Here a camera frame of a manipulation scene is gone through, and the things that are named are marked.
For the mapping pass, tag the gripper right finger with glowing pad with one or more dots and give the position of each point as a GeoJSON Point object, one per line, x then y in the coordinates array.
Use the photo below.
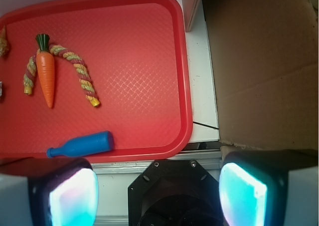
{"type": "Point", "coordinates": [270, 188]}

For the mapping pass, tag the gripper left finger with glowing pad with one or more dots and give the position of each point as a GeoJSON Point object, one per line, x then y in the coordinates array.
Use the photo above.
{"type": "Point", "coordinates": [47, 192]}

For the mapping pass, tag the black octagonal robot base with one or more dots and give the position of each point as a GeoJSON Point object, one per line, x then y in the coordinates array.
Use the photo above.
{"type": "Point", "coordinates": [174, 193]}

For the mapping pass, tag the tan spiral shell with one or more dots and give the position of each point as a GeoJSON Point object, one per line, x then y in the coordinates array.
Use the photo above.
{"type": "Point", "coordinates": [4, 45]}

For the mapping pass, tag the blue toy bottle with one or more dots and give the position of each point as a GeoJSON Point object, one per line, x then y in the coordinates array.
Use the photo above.
{"type": "Point", "coordinates": [84, 146]}

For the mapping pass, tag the orange toy carrot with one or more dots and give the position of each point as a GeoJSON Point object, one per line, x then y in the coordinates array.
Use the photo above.
{"type": "Point", "coordinates": [45, 68]}

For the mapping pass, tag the brown cardboard box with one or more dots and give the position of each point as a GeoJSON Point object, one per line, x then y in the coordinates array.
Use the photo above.
{"type": "Point", "coordinates": [266, 72]}

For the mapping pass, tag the red plastic tray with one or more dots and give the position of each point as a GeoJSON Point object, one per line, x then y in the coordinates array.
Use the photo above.
{"type": "Point", "coordinates": [135, 53]}

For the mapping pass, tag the white board panel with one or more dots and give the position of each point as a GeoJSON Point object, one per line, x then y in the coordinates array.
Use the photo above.
{"type": "Point", "coordinates": [189, 8]}

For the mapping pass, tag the multicoloured rope toy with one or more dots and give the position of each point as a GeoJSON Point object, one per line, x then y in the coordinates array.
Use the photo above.
{"type": "Point", "coordinates": [77, 62]}

